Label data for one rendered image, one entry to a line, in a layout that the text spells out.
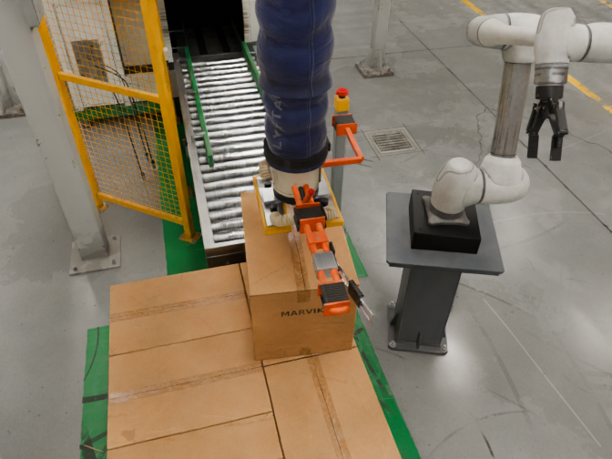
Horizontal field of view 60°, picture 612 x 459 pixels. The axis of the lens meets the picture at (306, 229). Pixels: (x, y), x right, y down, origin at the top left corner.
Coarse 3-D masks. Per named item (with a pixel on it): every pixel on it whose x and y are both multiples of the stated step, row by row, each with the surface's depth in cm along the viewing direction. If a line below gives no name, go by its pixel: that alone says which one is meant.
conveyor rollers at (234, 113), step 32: (192, 64) 417; (224, 64) 423; (256, 64) 420; (192, 96) 377; (224, 96) 382; (256, 96) 379; (224, 128) 349; (256, 128) 346; (224, 160) 322; (256, 160) 318; (224, 192) 295; (224, 224) 274
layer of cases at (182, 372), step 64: (128, 320) 228; (192, 320) 228; (128, 384) 204; (192, 384) 205; (256, 384) 205; (320, 384) 205; (128, 448) 185; (192, 448) 186; (256, 448) 186; (320, 448) 186; (384, 448) 186
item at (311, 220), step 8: (296, 208) 174; (304, 208) 174; (312, 208) 174; (320, 208) 174; (296, 216) 170; (304, 216) 171; (312, 216) 171; (320, 216) 171; (296, 224) 172; (304, 224) 169; (312, 224) 170; (304, 232) 171
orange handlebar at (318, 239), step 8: (344, 128) 213; (352, 136) 209; (352, 144) 204; (360, 152) 200; (328, 160) 196; (336, 160) 196; (344, 160) 196; (352, 160) 197; (360, 160) 197; (296, 192) 181; (304, 192) 183; (296, 200) 179; (312, 200) 178; (320, 224) 169; (312, 232) 166; (320, 232) 166; (312, 240) 163; (320, 240) 163; (328, 240) 163; (312, 248) 161; (320, 248) 164; (328, 248) 161; (320, 272) 153; (336, 272) 154; (320, 280) 152; (336, 312) 143; (344, 312) 144
